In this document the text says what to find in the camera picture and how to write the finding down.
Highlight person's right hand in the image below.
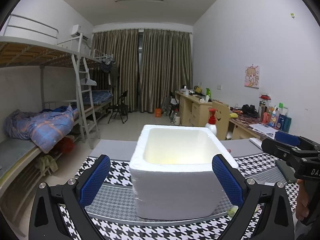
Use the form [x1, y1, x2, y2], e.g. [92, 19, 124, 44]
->
[296, 179, 309, 220]

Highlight printed paper sheets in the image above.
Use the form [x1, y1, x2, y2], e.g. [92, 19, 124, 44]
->
[249, 124, 277, 137]

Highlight houndstooth table cloth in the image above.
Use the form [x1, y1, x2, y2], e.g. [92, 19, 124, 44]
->
[56, 154, 304, 240]

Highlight white pump lotion bottle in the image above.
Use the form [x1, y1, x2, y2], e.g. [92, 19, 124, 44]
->
[205, 108, 217, 135]

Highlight white foam box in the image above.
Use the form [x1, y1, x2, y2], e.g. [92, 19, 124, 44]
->
[129, 125, 238, 219]

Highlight wooden smiley chair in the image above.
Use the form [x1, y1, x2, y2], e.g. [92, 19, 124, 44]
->
[212, 101, 230, 140]

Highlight blue plaid quilt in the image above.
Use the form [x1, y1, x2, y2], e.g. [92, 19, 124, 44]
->
[4, 105, 79, 153]

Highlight wooden desk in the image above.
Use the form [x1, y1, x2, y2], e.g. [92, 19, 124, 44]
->
[175, 92, 278, 140]

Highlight cartoon girl poster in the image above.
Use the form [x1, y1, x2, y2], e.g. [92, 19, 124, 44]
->
[244, 65, 260, 88]

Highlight black folding chair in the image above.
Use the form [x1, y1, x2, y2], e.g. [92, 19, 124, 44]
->
[108, 90, 129, 124]

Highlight orange bag on floor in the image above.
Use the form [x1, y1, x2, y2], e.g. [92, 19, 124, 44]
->
[155, 108, 162, 118]

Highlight metal bunk bed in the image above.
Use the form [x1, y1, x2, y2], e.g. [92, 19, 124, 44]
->
[0, 13, 116, 201]

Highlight brown curtains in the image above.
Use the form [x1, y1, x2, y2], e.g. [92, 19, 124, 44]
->
[93, 29, 193, 113]

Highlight white air conditioner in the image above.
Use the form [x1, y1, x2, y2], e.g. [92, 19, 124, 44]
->
[71, 24, 89, 41]

